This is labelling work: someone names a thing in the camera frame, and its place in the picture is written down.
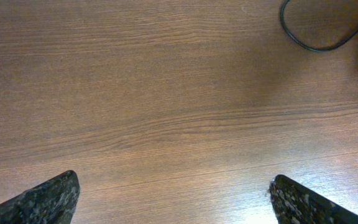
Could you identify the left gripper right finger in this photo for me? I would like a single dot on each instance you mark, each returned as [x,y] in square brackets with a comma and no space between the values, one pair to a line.
[294,203]

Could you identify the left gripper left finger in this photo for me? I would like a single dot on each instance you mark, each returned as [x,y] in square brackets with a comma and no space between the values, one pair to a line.
[53,201]

